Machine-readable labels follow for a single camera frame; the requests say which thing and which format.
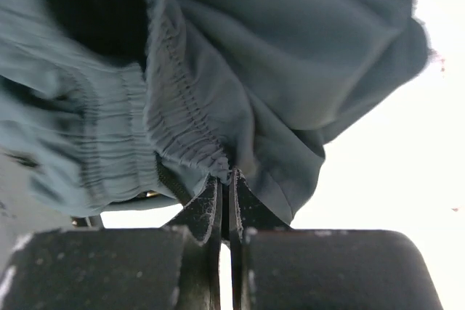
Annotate dark navy shorts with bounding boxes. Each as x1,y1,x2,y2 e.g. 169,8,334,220
1,0,428,222

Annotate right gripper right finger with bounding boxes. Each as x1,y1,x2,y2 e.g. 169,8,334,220
228,168,291,309

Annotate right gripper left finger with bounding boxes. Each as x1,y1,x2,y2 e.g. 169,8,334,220
163,179,222,309

